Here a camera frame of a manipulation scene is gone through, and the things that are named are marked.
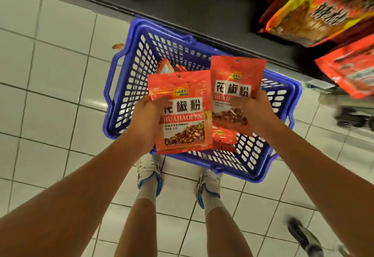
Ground person's right hand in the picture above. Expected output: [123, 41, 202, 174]
[236, 89, 282, 139]

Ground person's left hand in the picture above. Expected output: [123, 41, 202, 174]
[127, 95, 167, 156]

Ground blue plastic basket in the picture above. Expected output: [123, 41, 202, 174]
[103, 18, 303, 183]

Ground pile of red seasoning packets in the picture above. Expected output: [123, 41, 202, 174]
[155, 57, 240, 153]

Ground person's right forearm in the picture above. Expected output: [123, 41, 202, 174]
[263, 122, 374, 257]

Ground person's left forearm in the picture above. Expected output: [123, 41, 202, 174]
[0, 137, 155, 257]

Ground person's left leg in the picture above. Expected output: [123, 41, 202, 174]
[114, 178, 159, 257]

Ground person's leg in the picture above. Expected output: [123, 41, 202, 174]
[114, 178, 159, 257]
[201, 194, 253, 257]

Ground person's right leg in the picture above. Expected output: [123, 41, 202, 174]
[201, 194, 253, 257]

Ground grey left shoe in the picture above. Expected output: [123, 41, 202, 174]
[137, 153, 164, 197]

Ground grey shoe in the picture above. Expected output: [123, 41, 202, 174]
[137, 153, 164, 197]
[196, 169, 223, 209]

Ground grey right shoe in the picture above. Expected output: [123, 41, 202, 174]
[196, 169, 223, 209]

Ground rows of hanging red packets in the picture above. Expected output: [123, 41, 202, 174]
[93, 0, 374, 99]

